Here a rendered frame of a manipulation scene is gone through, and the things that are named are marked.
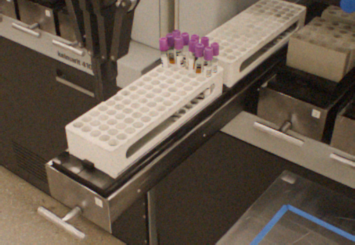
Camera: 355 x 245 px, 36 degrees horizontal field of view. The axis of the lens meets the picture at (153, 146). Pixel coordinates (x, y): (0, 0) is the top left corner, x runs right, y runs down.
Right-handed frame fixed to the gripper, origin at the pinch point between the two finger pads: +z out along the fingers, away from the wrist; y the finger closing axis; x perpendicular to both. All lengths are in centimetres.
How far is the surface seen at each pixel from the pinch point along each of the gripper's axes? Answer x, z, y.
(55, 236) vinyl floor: -25, 95, 57
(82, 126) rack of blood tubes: 2.9, 8.7, 3.1
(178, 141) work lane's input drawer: -9.0, 14.6, -6.4
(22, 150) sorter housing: -32, 71, 75
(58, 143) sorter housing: -32, 58, 55
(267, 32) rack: -42.3, 9.2, -3.4
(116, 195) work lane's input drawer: 6.6, 14.7, -6.7
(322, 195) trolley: -10.1, 13.1, -31.1
